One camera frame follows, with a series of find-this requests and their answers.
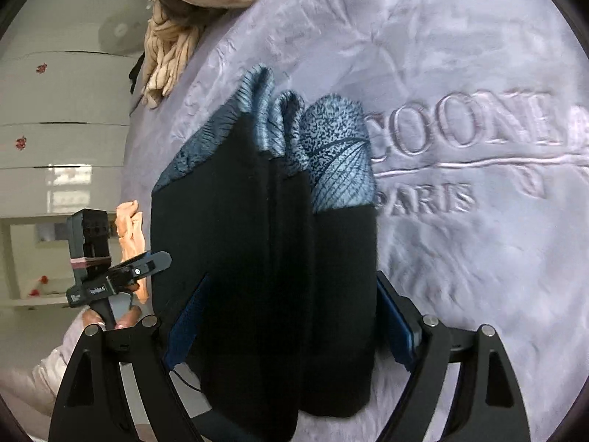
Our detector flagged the beige chunky knitted throw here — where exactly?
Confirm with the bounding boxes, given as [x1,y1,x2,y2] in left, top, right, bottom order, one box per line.
[140,0,295,109]

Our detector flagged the person's left forearm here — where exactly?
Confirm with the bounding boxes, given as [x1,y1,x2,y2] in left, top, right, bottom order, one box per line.
[0,321,90,427]

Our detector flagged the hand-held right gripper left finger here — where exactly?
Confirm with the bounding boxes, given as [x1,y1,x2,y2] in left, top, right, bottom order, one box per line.
[48,273,212,442]

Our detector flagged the person's left hand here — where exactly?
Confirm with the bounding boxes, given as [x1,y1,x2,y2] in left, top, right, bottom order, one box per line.
[82,200,152,332]

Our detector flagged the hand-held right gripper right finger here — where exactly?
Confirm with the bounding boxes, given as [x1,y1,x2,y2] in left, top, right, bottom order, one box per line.
[375,271,537,442]

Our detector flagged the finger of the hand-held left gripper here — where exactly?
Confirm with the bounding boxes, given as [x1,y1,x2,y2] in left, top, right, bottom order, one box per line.
[109,251,173,287]

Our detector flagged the dark pants with blue lining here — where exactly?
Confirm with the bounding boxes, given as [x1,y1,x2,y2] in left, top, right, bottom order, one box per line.
[151,63,379,440]

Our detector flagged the white cabinet with red flowers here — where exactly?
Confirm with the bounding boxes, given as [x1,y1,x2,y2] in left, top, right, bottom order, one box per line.
[0,50,143,309]

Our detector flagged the grey embossed plush blanket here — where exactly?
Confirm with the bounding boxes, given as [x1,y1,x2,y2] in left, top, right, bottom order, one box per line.
[122,0,589,442]

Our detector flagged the thin black cable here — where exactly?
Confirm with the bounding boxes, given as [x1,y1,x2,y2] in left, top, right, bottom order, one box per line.
[166,367,210,394]

